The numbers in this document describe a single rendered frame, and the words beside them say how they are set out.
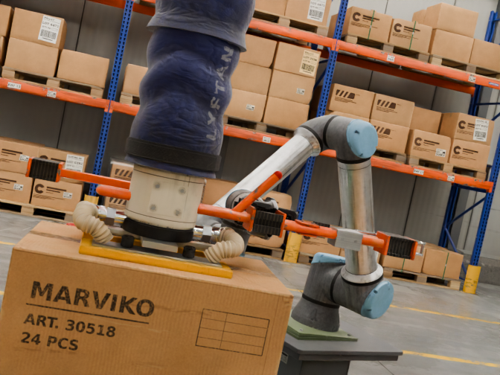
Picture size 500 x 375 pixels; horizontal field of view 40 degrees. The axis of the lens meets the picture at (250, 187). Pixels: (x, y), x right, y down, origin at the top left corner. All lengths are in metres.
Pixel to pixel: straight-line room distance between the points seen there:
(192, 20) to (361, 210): 1.04
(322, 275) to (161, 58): 1.27
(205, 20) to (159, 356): 0.73
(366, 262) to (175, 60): 1.17
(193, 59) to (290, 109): 7.57
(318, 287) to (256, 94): 6.54
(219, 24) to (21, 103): 8.65
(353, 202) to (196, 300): 0.96
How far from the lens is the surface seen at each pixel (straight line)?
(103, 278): 1.46
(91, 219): 1.52
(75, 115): 10.06
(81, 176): 1.87
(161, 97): 1.54
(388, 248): 1.75
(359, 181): 2.27
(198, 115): 1.53
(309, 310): 2.60
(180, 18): 1.54
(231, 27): 1.57
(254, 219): 1.63
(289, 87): 9.08
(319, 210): 10.65
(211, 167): 1.56
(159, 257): 1.52
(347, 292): 2.49
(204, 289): 1.47
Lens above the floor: 1.38
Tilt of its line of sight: 3 degrees down
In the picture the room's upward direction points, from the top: 12 degrees clockwise
